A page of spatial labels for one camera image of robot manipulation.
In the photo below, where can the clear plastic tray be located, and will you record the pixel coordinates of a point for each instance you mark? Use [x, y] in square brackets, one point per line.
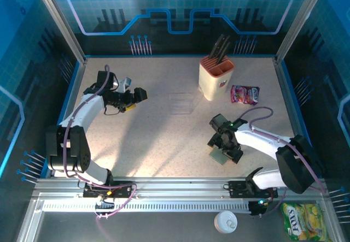
[180, 104]

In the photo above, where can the black controller box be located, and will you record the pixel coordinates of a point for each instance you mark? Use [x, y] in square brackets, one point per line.
[257, 209]

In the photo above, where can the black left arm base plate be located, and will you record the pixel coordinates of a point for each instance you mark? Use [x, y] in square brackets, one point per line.
[123, 190]

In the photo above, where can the aluminium side rail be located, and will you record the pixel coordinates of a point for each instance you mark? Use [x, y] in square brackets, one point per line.
[281, 75]
[78, 75]

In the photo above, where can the aluminium front beam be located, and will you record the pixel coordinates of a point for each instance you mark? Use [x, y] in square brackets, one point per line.
[177, 187]

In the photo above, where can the aluminium corner post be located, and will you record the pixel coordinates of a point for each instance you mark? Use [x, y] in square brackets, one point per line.
[300, 20]
[60, 20]

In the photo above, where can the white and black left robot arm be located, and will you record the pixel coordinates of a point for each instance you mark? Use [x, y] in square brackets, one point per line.
[82, 108]

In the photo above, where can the silver tin can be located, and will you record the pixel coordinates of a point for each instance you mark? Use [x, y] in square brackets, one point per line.
[225, 221]

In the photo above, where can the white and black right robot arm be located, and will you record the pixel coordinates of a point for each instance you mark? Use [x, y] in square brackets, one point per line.
[257, 138]

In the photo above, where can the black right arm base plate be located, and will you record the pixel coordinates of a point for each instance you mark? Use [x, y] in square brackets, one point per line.
[236, 188]

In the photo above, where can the pink candy bag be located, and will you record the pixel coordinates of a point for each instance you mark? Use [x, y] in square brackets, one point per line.
[244, 94]

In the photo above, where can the yellow green candy bag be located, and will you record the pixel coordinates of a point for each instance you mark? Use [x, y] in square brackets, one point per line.
[303, 223]

